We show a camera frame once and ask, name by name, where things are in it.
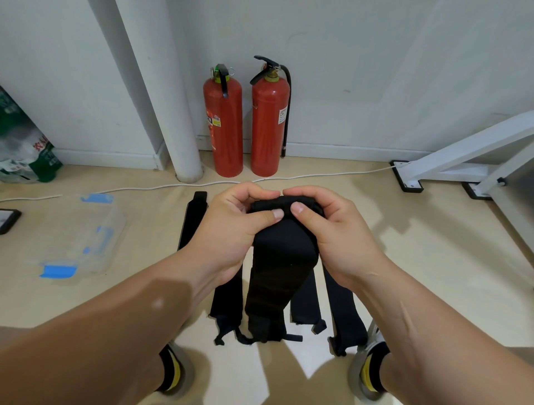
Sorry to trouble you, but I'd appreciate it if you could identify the person's left hand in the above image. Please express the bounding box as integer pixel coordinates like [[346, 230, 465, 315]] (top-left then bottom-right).
[[184, 182, 285, 289]]

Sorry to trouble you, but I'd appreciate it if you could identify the person's right hand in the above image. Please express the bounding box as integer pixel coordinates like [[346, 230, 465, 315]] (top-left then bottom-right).
[[283, 186, 389, 291]]

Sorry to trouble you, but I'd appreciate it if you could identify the person's right forearm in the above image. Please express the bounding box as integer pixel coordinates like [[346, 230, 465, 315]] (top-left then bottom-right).
[[355, 255, 534, 405]]

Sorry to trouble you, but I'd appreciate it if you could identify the person's left forearm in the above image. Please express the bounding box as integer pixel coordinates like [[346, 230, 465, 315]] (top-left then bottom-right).
[[0, 247, 222, 405]]

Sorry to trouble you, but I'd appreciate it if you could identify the black table foot pad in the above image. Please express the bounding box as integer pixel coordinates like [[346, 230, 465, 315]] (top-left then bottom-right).
[[462, 182, 494, 201], [390, 160, 424, 194]]

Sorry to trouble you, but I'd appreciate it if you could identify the person's right grey shoe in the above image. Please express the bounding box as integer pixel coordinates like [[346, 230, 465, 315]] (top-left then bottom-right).
[[348, 320, 391, 402]]

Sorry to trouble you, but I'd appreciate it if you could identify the person's grey shoe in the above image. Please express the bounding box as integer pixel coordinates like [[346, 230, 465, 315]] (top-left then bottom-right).
[[160, 340, 195, 397], [348, 320, 391, 402]]

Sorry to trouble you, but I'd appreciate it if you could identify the white vertical pipe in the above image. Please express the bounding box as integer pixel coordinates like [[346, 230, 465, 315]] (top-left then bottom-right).
[[115, 0, 205, 184]]

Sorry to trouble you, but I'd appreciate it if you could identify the person's right black yellow sock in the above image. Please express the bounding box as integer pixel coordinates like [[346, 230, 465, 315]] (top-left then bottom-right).
[[360, 341, 391, 394]]

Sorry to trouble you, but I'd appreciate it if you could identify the person's black yellow sock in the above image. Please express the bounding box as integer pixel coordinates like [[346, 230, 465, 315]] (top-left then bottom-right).
[[157, 344, 182, 393], [360, 341, 391, 394]]

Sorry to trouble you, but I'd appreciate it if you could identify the person's left grey shoe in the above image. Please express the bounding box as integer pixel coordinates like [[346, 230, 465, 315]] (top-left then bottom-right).
[[160, 340, 195, 397]]

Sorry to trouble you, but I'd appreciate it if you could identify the person's left black yellow sock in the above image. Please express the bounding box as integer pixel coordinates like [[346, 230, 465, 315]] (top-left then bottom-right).
[[157, 344, 182, 393]]

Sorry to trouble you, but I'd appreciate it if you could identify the clear box with blue latches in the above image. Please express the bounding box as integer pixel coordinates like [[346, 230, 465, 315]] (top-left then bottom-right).
[[25, 193, 128, 285]]

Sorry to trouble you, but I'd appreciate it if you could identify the green and white plastic package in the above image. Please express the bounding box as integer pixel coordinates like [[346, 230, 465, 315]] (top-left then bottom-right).
[[0, 85, 63, 184]]

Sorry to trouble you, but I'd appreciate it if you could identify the black flat foot plate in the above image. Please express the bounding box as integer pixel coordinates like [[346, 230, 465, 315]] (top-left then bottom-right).
[[0, 209, 22, 235]]

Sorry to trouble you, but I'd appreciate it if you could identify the red fire extinguisher with hose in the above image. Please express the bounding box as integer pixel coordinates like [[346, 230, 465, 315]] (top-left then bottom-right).
[[249, 55, 292, 178]]

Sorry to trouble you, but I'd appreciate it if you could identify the white floor cable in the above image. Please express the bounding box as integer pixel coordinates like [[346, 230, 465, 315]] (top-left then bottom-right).
[[0, 165, 402, 203]]

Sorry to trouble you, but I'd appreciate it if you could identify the white metal table frame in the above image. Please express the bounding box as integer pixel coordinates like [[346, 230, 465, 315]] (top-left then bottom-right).
[[394, 110, 534, 268]]

